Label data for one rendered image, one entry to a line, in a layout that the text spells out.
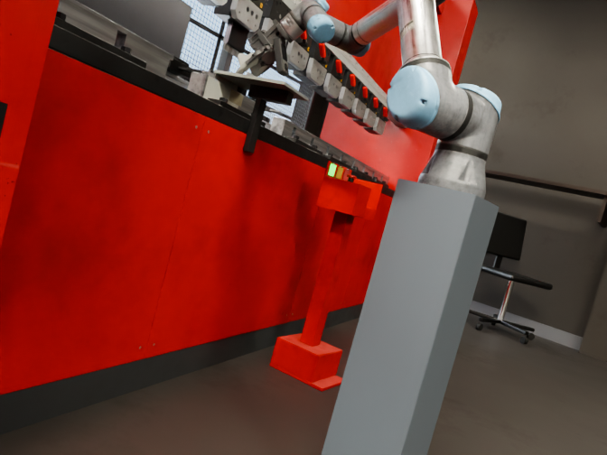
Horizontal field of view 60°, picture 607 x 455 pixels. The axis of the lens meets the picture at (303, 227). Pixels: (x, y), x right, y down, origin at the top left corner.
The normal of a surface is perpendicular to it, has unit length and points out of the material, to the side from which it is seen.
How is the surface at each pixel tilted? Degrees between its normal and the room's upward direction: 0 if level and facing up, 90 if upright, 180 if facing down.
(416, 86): 96
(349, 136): 90
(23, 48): 90
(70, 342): 90
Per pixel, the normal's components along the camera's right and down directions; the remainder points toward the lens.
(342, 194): -0.52, -0.09
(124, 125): 0.88, 0.26
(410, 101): -0.82, -0.07
